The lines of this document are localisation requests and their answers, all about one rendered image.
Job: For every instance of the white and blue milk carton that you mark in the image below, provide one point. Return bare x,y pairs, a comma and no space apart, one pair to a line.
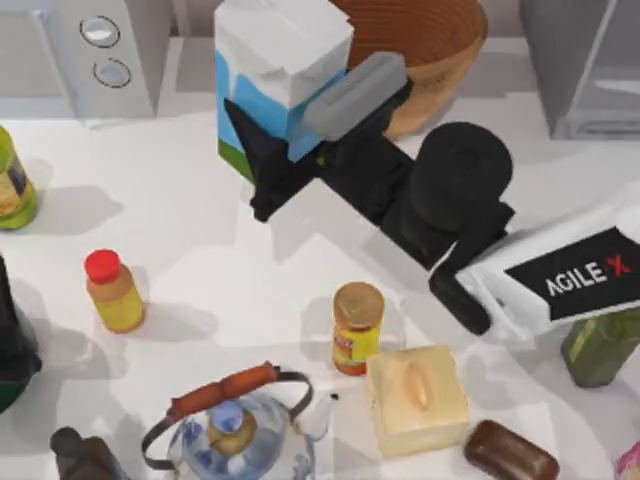
270,55

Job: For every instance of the brown wicker basket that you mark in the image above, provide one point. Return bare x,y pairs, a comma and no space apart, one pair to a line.
440,60

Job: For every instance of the yellow can with gold lid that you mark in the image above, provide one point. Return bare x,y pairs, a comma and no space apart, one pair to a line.
356,330

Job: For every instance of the round microwave knob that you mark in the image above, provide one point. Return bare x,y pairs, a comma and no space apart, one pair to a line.
112,72
99,31

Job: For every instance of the yellow bottle with red cap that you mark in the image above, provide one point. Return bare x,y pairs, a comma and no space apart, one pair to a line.
117,300

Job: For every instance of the pale microwave oven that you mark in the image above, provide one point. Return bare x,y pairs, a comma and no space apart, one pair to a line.
40,65

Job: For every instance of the cream tissue box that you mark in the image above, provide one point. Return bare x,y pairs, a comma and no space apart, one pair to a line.
415,400

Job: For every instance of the grey cabinet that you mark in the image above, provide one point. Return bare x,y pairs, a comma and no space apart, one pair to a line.
575,60

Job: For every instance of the green bottle with yellow label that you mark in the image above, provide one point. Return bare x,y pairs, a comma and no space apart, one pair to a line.
12,185

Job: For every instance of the olive green bottle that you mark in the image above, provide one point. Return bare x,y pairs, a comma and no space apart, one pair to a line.
595,355

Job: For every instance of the black and green bottle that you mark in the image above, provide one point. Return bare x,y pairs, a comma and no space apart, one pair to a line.
15,340

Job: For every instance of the dark brown bottle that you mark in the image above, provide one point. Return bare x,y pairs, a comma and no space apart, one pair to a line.
85,457

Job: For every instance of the pink packet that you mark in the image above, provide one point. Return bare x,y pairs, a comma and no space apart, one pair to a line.
631,462

